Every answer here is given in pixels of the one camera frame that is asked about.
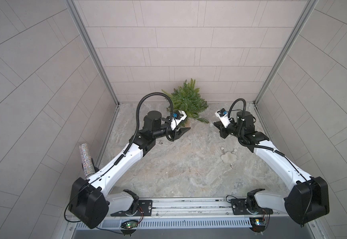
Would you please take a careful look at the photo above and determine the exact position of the beige paw shaped object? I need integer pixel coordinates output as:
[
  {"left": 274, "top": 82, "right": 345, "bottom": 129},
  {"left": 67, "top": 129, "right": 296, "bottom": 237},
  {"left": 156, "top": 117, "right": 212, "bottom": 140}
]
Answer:
[{"left": 220, "top": 147, "right": 237, "bottom": 164}]

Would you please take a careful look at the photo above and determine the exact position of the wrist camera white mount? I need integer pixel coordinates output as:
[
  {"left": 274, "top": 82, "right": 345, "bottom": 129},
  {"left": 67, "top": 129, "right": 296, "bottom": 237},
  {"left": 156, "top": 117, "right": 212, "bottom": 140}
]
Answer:
[
  {"left": 170, "top": 110, "right": 187, "bottom": 131},
  {"left": 215, "top": 108, "right": 234, "bottom": 127}
]

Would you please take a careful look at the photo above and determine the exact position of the small green christmas tree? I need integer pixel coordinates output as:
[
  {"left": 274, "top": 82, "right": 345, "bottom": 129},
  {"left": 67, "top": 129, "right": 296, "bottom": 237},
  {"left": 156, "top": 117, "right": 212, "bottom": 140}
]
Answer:
[{"left": 162, "top": 79, "right": 209, "bottom": 123}]

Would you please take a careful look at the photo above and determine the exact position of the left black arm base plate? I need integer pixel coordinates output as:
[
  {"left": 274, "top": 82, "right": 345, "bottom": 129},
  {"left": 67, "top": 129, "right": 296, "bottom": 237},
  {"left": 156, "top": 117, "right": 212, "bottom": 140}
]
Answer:
[{"left": 111, "top": 200, "right": 153, "bottom": 217}]

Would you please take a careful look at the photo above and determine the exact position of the left black flexible cable hose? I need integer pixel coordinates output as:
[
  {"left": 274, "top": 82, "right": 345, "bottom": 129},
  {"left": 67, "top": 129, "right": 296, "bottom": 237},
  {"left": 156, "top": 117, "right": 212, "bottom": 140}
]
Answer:
[{"left": 122, "top": 92, "right": 174, "bottom": 156}]

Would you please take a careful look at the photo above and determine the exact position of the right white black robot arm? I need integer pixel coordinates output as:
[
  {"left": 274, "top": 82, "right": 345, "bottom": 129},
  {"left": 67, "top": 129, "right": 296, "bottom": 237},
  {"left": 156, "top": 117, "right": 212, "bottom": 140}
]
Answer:
[{"left": 214, "top": 109, "right": 330, "bottom": 225}]

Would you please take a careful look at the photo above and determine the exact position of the left green circuit board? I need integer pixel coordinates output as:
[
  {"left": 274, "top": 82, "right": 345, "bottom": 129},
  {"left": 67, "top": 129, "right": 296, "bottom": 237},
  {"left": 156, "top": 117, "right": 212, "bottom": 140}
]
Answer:
[{"left": 121, "top": 220, "right": 139, "bottom": 230}]

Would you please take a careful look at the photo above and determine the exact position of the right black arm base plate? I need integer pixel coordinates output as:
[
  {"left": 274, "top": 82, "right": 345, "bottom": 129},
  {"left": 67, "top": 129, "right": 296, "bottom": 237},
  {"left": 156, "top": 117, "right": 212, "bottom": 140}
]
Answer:
[{"left": 229, "top": 198, "right": 274, "bottom": 215}]

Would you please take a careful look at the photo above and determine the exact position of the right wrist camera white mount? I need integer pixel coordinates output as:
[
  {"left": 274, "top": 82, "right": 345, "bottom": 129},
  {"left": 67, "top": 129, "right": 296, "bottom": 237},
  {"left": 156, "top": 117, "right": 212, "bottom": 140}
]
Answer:
[{"left": 215, "top": 108, "right": 234, "bottom": 127}]

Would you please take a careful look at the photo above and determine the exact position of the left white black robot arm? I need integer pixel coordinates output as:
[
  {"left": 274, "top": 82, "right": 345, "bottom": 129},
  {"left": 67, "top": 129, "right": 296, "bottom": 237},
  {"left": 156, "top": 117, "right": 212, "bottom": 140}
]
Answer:
[{"left": 67, "top": 110, "right": 189, "bottom": 229}]

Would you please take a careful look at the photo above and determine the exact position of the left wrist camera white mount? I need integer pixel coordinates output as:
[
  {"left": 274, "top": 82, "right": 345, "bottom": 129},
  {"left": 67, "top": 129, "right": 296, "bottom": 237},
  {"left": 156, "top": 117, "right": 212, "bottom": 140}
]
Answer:
[{"left": 170, "top": 110, "right": 187, "bottom": 131}]

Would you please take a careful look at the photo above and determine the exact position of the aluminium mounting rail frame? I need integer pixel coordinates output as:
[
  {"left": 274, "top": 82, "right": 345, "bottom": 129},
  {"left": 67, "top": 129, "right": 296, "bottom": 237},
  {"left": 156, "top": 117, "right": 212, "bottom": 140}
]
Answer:
[{"left": 56, "top": 197, "right": 329, "bottom": 239}]

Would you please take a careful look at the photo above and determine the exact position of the glittery silver cylinder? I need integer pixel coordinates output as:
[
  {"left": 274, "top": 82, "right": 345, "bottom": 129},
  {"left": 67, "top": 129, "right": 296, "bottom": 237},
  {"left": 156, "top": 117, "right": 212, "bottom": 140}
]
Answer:
[{"left": 79, "top": 143, "right": 96, "bottom": 178}]

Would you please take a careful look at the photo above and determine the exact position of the green circuit board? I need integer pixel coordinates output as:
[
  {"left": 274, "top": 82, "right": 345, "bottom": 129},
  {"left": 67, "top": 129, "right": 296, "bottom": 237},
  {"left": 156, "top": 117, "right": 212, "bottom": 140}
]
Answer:
[
  {"left": 121, "top": 220, "right": 139, "bottom": 230},
  {"left": 249, "top": 218, "right": 267, "bottom": 233}
]

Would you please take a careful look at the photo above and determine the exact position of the right green circuit board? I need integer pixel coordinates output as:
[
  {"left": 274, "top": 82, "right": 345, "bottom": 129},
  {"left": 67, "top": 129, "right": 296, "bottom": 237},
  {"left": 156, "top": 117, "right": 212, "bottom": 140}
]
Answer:
[{"left": 249, "top": 218, "right": 267, "bottom": 233}]

